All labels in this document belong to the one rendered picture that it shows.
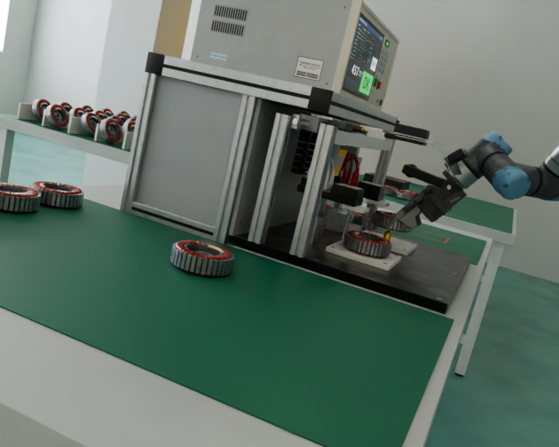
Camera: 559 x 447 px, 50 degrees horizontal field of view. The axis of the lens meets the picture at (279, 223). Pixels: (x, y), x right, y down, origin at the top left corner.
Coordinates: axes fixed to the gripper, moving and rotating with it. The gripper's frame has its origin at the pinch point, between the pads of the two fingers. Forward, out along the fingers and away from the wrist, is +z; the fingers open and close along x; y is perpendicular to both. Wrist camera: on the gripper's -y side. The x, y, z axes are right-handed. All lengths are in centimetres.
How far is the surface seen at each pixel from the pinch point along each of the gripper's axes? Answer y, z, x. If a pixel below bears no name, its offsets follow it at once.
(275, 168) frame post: -21.1, 3.9, -44.4
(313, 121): -25.5, -7.3, -35.6
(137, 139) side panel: -48, 25, -45
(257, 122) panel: -31, 1, -45
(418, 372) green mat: 23, -3, -79
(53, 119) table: -133, 95, 54
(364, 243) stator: 1.8, 2.7, -29.6
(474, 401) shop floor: 79, 42, 114
